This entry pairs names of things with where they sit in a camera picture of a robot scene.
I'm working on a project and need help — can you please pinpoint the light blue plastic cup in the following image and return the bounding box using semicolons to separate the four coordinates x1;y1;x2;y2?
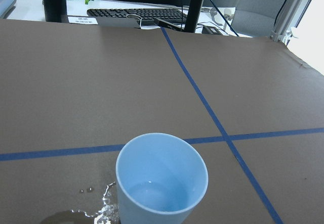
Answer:
115;133;209;223

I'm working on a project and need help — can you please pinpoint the black computer keyboard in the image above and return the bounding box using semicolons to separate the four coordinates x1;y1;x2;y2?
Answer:
87;8;187;25

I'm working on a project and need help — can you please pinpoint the black monitor stand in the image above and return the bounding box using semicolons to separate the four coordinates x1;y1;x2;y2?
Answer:
184;0;204;33

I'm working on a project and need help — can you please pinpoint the grey office chair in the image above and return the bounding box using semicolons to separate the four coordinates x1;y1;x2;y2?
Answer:
203;0;285;37

